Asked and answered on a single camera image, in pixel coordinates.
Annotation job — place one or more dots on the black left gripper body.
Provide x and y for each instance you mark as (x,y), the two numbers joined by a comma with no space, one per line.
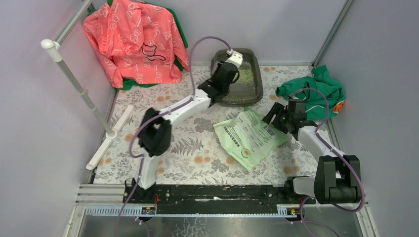
(227,71)

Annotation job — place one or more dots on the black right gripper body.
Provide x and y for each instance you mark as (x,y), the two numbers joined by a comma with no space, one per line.
(284,118)

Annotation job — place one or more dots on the green cat litter bag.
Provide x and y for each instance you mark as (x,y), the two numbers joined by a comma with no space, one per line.
(248,139)

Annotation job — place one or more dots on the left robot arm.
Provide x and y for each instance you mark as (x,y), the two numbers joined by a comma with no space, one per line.
(154,134)

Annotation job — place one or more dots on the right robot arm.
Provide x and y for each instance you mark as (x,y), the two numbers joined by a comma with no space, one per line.
(338,175)

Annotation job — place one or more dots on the green cat litter pile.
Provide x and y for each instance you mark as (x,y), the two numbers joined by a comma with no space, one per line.
(245,77)

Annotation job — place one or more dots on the grey plastic litter box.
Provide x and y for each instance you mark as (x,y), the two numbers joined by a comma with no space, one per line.
(248,89)

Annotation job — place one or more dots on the crumpled green garment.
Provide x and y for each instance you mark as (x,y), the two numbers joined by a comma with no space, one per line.
(323,95)

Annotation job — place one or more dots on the floral patterned mat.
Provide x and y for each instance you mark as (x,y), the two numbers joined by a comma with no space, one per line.
(195,155)

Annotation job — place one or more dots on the pink hooded jacket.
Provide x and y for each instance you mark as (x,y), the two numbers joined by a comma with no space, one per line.
(137,42)

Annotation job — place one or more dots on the white clothes rack pole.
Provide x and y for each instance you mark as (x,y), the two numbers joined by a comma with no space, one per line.
(111,132)

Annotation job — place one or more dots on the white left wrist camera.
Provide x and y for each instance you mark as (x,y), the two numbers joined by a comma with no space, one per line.
(234,58)

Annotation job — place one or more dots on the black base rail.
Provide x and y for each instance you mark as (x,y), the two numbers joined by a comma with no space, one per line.
(256,200)

